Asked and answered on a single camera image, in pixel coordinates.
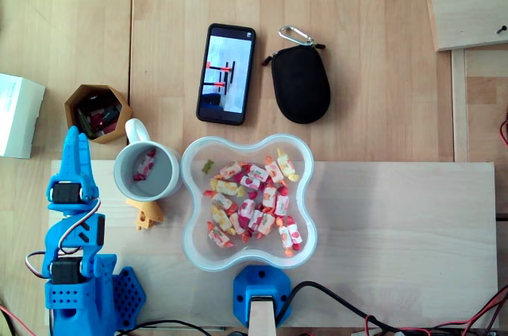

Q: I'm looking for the clear plastic lobed bowl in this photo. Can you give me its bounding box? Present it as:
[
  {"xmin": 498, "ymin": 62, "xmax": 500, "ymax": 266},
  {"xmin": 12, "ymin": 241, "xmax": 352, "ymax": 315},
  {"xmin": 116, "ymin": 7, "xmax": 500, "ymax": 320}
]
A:
[{"xmin": 180, "ymin": 133, "xmax": 318, "ymax": 272}]

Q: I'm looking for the green small part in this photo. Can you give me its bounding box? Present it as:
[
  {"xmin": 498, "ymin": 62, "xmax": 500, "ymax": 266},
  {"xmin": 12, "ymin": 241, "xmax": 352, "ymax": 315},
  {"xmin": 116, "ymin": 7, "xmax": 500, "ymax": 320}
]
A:
[{"xmin": 77, "ymin": 108, "xmax": 91, "ymax": 137}]

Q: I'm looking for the brown hexagonal printed cup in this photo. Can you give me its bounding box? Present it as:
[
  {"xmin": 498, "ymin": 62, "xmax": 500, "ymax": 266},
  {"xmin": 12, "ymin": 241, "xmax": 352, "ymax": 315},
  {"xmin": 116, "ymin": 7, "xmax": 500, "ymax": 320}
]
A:
[{"xmin": 63, "ymin": 83, "xmax": 133, "ymax": 145}]

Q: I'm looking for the red small part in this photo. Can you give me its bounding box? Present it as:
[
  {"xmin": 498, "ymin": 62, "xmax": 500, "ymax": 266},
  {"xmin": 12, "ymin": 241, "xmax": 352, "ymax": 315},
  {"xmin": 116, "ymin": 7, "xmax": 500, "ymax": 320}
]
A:
[{"xmin": 90, "ymin": 111, "xmax": 119, "ymax": 133}]

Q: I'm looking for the black small part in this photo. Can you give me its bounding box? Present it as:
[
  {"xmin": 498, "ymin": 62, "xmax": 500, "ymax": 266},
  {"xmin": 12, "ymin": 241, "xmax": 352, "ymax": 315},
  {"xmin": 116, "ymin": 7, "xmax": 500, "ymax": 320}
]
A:
[{"xmin": 101, "ymin": 103, "xmax": 122, "ymax": 121}]

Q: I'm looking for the red-print wrapped candy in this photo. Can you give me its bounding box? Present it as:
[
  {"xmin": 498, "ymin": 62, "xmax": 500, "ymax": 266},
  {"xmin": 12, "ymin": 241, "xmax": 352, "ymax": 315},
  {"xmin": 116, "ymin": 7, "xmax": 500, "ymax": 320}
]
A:
[
  {"xmin": 242, "ymin": 164, "xmax": 271, "ymax": 183},
  {"xmin": 133, "ymin": 148, "xmax": 158, "ymax": 182},
  {"xmin": 237, "ymin": 175, "xmax": 263, "ymax": 191},
  {"xmin": 286, "ymin": 215, "xmax": 304, "ymax": 252},
  {"xmin": 248, "ymin": 208, "xmax": 265, "ymax": 234},
  {"xmin": 274, "ymin": 186, "xmax": 291, "ymax": 220}
]

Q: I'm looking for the white cardboard box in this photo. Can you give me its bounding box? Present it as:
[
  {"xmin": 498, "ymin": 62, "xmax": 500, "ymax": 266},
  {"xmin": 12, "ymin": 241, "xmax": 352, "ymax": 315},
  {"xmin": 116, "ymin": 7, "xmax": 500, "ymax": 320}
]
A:
[{"xmin": 0, "ymin": 72, "xmax": 47, "ymax": 160}]

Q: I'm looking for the white mug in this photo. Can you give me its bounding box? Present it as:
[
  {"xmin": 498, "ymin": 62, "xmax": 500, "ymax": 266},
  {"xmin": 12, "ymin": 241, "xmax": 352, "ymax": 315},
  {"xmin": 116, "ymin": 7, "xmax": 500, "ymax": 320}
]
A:
[{"xmin": 113, "ymin": 118, "xmax": 184, "ymax": 203}]

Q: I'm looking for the orange printed plastic part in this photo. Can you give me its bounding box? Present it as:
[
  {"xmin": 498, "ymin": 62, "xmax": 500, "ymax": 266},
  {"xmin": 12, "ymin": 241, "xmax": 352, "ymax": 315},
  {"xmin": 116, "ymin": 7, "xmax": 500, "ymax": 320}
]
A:
[{"xmin": 125, "ymin": 197, "xmax": 165, "ymax": 232}]

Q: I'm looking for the black smartphone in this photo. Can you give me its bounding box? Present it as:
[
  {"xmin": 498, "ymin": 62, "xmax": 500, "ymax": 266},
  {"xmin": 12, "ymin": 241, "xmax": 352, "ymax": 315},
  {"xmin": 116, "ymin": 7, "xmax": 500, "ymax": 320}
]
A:
[{"xmin": 195, "ymin": 22, "xmax": 257, "ymax": 126}]

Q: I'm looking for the black zip pouch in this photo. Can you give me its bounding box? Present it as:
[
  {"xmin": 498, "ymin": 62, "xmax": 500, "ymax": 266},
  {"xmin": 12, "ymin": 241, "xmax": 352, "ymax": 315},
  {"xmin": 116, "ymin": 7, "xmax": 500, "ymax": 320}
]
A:
[{"xmin": 260, "ymin": 42, "xmax": 332, "ymax": 126}]

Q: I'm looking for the silver carabiner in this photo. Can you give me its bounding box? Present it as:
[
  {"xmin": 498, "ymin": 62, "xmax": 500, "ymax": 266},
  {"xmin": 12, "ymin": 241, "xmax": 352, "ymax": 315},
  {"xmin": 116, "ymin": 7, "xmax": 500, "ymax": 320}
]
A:
[{"xmin": 278, "ymin": 25, "xmax": 315, "ymax": 47}]

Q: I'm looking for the light wooden base board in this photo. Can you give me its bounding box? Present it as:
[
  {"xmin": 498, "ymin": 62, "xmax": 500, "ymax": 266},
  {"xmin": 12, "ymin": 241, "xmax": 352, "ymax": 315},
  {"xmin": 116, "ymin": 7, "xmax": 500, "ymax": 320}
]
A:
[{"xmin": 44, "ymin": 159, "xmax": 499, "ymax": 329}]

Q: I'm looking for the thin red wire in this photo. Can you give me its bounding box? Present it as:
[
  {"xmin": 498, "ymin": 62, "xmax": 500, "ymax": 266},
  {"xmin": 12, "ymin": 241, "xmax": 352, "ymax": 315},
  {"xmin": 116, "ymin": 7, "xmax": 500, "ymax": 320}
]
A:
[{"xmin": 0, "ymin": 302, "xmax": 33, "ymax": 336}]

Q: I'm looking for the thin black cable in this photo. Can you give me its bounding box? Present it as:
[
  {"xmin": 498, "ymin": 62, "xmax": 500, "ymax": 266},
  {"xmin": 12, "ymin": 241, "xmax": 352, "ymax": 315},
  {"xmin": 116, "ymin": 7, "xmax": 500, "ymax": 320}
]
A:
[{"xmin": 114, "ymin": 319, "xmax": 217, "ymax": 336}]

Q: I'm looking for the blue printed camera mount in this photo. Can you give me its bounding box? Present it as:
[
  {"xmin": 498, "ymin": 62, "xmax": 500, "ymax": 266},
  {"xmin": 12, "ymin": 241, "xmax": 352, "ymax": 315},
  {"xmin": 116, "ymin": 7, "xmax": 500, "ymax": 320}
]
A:
[{"xmin": 232, "ymin": 265, "xmax": 293, "ymax": 329}]

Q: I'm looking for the wooden camera post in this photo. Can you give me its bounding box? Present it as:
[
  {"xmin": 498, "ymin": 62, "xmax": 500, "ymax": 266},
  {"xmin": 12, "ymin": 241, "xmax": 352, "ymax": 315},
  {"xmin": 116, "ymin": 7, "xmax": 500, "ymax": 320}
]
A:
[{"xmin": 248, "ymin": 296, "xmax": 277, "ymax": 336}]

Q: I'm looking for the black power cable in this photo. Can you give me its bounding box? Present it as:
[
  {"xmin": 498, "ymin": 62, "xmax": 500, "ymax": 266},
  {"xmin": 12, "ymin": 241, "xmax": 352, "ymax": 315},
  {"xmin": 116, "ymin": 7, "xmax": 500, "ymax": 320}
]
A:
[{"xmin": 277, "ymin": 280, "xmax": 402, "ymax": 333}]

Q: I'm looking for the red wire loop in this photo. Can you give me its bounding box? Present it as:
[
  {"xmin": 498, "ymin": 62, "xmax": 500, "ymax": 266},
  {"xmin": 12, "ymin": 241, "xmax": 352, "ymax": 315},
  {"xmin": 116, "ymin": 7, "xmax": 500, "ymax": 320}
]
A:
[{"xmin": 498, "ymin": 111, "xmax": 508, "ymax": 146}]

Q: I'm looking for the red cable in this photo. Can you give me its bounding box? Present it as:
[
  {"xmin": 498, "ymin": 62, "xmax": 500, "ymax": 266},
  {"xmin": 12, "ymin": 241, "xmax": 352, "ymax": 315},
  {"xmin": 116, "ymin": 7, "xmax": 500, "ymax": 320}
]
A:
[{"xmin": 363, "ymin": 286, "xmax": 508, "ymax": 336}]

